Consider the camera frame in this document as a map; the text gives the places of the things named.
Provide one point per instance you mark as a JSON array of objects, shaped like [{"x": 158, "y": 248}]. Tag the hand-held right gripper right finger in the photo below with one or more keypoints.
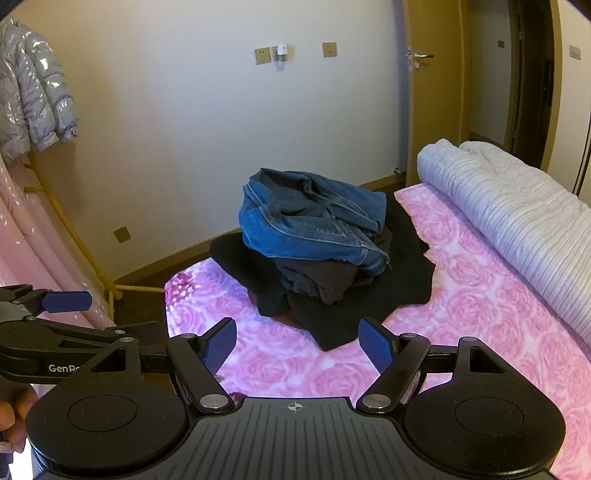
[{"x": 374, "y": 345}]

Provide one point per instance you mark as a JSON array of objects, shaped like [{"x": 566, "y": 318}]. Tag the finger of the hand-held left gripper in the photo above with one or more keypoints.
[
  {"x": 67, "y": 301},
  {"x": 69, "y": 334}
]

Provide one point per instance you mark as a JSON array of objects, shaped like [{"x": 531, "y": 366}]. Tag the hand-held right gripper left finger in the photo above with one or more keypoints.
[{"x": 219, "y": 345}]

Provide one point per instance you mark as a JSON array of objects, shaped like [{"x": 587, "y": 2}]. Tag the blue jeans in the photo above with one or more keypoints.
[{"x": 314, "y": 226}]

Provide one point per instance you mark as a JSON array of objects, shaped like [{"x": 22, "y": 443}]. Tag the yellow clothes rack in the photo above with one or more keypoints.
[{"x": 69, "y": 226}]

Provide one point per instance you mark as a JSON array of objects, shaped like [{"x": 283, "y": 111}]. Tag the dark grey clothes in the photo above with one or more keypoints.
[{"x": 332, "y": 282}]

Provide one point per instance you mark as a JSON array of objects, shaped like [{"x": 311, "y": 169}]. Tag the pile of dark clothes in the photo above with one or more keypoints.
[{"x": 406, "y": 277}]

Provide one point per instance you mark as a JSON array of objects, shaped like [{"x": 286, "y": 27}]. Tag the person's left hand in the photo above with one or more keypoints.
[{"x": 16, "y": 415}]

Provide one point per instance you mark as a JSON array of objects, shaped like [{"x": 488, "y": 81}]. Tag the pink floral blanket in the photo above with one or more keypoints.
[{"x": 461, "y": 300}]

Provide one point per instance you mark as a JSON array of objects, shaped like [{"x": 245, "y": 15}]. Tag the white striped quilt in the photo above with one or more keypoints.
[{"x": 508, "y": 217}]

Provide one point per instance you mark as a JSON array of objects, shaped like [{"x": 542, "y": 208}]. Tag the silver puffer jacket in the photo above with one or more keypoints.
[{"x": 32, "y": 83}]

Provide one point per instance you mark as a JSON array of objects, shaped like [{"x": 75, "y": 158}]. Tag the wooden door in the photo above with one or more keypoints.
[{"x": 434, "y": 106}]

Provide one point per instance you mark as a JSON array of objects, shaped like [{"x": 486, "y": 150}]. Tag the white plug charger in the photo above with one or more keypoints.
[{"x": 280, "y": 52}]

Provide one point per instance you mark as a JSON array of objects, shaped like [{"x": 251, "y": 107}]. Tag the beige wall socket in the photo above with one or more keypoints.
[
  {"x": 328, "y": 49},
  {"x": 262, "y": 55},
  {"x": 122, "y": 234}
]

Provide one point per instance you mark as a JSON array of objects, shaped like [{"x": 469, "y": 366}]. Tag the wooden door frame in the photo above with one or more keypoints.
[{"x": 565, "y": 92}]

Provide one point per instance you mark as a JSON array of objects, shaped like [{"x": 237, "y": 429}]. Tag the white wall switch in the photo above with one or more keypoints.
[{"x": 574, "y": 51}]

